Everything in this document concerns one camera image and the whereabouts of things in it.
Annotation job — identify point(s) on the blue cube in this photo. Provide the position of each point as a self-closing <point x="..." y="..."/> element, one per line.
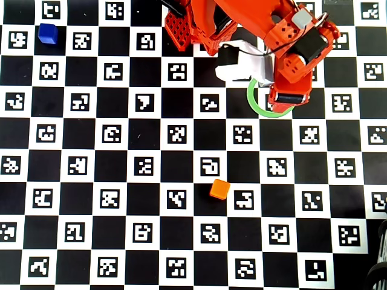
<point x="47" y="34"/>

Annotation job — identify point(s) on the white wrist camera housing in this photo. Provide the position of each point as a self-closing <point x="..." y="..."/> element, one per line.
<point x="254" y="65"/>

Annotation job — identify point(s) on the grey plug block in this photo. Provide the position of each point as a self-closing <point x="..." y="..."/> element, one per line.
<point x="301" y="18"/>

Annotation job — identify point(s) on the red gripper black motor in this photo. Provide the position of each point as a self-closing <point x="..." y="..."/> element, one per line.
<point x="290" y="98"/>

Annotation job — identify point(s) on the black white marker checkerboard mat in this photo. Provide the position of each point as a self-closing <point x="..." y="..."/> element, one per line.
<point x="121" y="151"/>

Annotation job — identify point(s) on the orange cube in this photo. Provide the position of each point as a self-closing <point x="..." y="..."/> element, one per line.
<point x="219" y="188"/>

